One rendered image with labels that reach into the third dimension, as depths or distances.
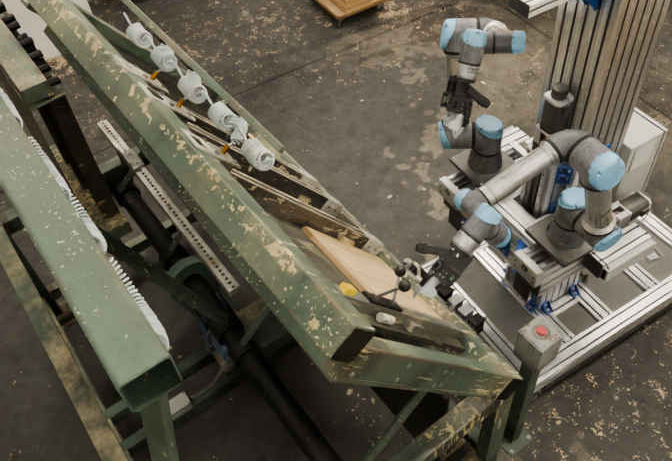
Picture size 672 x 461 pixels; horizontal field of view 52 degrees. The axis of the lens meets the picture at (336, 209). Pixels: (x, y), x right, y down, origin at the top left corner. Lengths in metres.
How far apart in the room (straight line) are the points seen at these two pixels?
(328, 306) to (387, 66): 3.91
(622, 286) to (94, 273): 2.95
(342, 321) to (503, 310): 2.15
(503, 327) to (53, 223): 2.53
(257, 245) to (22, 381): 2.57
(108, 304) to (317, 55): 4.37
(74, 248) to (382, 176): 3.24
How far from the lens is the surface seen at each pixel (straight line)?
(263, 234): 1.68
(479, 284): 3.66
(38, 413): 3.94
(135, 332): 1.23
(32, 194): 1.53
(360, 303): 1.98
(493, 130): 2.88
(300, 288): 1.58
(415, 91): 5.07
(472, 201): 2.23
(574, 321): 3.62
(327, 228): 2.54
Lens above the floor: 3.18
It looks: 48 degrees down
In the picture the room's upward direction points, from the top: 6 degrees counter-clockwise
